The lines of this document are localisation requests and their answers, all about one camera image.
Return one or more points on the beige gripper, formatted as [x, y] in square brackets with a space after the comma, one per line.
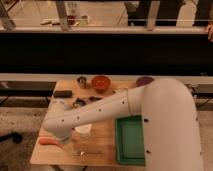
[65, 140]

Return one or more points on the red chili pepper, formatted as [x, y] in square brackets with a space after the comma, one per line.
[48, 141]

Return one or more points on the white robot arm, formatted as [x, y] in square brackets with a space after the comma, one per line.
[169, 119]

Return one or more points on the white plastic cup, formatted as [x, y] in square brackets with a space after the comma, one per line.
[84, 131]

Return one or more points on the small metal cup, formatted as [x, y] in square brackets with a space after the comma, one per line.
[82, 82]

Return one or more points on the silver metal fork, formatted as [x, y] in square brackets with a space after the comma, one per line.
[81, 153]

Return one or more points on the wooden table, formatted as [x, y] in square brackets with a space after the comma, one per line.
[96, 143]

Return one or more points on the small round metal tin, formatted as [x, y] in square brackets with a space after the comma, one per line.
[79, 103]

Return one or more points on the black rectangular block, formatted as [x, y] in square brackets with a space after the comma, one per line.
[63, 94]

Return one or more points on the green plastic tray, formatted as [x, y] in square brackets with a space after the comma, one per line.
[129, 141]

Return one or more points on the red bowl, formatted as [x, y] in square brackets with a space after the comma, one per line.
[100, 83]

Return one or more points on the purple bowl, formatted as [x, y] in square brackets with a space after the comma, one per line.
[143, 81]

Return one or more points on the black handled tool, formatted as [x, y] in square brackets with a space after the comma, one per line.
[94, 99]

